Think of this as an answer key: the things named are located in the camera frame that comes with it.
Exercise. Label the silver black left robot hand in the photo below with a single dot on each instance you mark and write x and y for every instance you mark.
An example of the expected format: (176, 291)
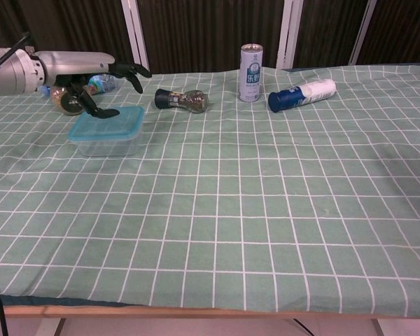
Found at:
(73, 64)

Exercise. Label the translucent blue square lid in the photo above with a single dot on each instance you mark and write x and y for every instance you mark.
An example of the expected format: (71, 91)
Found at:
(126, 120)

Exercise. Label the round spice jar black lid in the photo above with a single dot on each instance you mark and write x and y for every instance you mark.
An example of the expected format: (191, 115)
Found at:
(68, 105)

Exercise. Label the clear plastic container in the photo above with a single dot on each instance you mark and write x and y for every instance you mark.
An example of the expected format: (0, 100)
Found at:
(105, 148)

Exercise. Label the clear plastic water bottle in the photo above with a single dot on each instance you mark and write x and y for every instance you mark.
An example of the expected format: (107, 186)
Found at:
(103, 83)

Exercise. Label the glass pepper grinder black cap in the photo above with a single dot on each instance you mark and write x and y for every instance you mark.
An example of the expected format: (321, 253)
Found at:
(192, 101)

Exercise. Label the tall white blue drink can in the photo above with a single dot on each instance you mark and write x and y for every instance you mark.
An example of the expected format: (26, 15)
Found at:
(251, 77)

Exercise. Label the green white checked tablecloth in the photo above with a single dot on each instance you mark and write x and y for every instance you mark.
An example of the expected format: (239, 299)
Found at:
(231, 192)

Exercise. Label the white bottle with blue cap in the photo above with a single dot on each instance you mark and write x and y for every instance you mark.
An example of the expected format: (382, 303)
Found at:
(301, 95)

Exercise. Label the white screen frame post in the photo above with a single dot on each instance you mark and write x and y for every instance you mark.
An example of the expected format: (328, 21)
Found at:
(286, 35)
(362, 35)
(132, 35)

